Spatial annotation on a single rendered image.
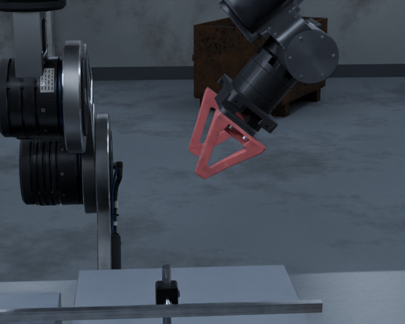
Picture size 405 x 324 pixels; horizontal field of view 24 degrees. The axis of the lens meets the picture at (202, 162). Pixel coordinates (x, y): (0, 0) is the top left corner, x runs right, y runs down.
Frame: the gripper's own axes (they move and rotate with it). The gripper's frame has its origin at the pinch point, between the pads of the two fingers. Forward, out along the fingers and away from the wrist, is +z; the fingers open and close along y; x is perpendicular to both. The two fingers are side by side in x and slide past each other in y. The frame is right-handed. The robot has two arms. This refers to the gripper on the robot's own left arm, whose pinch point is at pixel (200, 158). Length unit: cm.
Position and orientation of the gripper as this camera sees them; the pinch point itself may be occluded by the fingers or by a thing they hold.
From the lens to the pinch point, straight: 109.0
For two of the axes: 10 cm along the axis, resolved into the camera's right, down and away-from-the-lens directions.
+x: 7.7, 5.9, 2.4
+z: -6.3, 7.6, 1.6
